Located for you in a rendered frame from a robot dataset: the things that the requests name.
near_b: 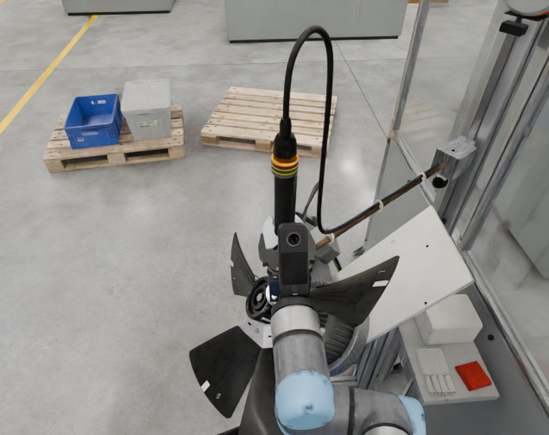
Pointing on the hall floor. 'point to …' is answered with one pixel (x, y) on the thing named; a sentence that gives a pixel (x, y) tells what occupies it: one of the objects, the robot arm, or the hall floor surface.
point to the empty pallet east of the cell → (268, 120)
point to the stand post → (372, 360)
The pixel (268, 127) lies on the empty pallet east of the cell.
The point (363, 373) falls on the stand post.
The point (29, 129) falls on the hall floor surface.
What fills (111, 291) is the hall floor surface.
